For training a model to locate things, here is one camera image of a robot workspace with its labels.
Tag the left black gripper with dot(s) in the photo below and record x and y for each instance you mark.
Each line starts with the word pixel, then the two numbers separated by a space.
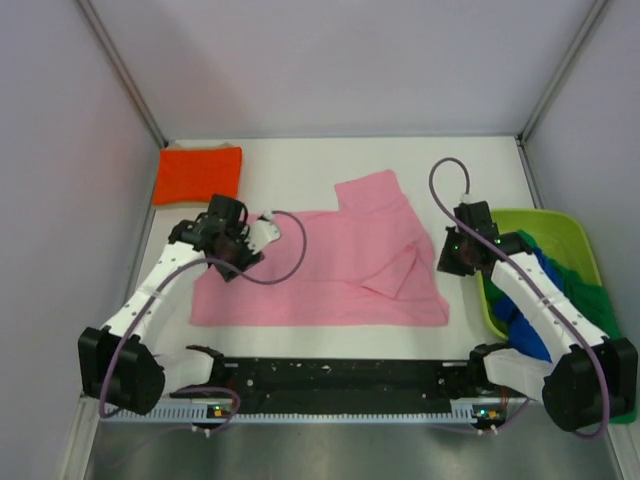
pixel 248 259

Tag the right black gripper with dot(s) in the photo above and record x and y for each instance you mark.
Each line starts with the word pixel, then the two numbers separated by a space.
pixel 445 262

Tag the pink t shirt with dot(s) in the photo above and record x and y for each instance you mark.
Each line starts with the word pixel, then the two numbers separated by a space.
pixel 370 262

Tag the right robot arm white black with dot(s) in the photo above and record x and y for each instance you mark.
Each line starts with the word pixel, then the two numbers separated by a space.
pixel 587 378

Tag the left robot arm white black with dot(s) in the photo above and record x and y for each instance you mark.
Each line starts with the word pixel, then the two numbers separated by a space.
pixel 119 363

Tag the folded orange t shirt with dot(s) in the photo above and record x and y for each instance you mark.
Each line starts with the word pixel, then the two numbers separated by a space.
pixel 195 175

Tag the blue t shirt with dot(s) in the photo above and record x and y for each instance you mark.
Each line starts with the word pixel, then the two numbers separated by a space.
pixel 520 335

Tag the green plastic basket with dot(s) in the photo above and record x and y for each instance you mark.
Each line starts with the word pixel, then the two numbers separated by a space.
pixel 563 239

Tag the green t shirt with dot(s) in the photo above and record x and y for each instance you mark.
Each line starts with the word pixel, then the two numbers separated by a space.
pixel 563 346

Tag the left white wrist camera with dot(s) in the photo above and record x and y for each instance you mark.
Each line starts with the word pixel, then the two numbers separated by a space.
pixel 262 232

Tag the grey slotted cable duct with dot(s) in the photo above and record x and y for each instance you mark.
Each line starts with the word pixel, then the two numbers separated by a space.
pixel 203 412

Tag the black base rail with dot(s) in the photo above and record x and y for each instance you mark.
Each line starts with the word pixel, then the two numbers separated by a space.
pixel 343 386

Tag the left aluminium frame post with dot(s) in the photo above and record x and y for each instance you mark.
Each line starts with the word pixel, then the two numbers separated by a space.
pixel 114 59

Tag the aluminium frame post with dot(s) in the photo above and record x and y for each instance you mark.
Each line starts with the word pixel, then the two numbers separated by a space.
pixel 579 42
pixel 114 59

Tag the right aluminium frame post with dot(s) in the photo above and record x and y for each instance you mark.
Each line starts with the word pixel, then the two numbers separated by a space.
pixel 579 42

